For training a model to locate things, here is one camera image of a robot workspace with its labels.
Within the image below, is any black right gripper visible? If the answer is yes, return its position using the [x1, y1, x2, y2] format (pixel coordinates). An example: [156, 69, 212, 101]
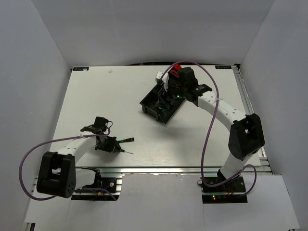
[155, 79, 187, 110]

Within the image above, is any red utility knife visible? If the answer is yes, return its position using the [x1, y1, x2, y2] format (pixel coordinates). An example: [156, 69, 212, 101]
[168, 64, 181, 78]

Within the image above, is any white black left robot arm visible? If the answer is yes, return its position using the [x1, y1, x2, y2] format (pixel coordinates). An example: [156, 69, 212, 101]
[37, 116, 117, 198]

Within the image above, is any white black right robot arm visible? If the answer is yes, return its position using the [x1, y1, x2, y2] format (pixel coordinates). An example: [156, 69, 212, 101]
[155, 67, 265, 192]

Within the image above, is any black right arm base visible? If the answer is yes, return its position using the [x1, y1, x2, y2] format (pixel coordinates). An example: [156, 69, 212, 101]
[197, 176, 248, 204]

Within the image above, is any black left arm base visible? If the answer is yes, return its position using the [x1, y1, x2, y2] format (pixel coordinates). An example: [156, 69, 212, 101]
[71, 167, 123, 201]

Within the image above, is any blue table label right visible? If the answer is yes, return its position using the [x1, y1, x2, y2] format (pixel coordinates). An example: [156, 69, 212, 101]
[215, 65, 232, 70]

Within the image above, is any blue table label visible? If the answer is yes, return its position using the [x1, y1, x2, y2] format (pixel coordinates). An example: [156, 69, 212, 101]
[215, 65, 232, 70]
[72, 67, 89, 71]

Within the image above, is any black three-compartment bin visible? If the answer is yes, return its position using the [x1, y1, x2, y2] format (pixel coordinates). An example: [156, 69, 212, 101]
[140, 75, 185, 124]

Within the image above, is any blue table label left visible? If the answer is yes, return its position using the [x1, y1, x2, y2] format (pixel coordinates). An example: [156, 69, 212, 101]
[72, 67, 89, 71]

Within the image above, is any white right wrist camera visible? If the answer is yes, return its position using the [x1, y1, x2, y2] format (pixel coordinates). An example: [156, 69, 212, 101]
[155, 71, 169, 92]

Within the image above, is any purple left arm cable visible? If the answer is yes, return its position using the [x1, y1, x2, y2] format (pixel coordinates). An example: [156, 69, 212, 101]
[18, 120, 117, 202]

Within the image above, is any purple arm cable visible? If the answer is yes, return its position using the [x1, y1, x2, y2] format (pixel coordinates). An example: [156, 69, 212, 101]
[18, 120, 117, 202]
[161, 60, 257, 194]

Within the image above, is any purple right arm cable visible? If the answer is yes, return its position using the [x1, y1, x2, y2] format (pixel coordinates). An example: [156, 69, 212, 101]
[161, 60, 257, 194]

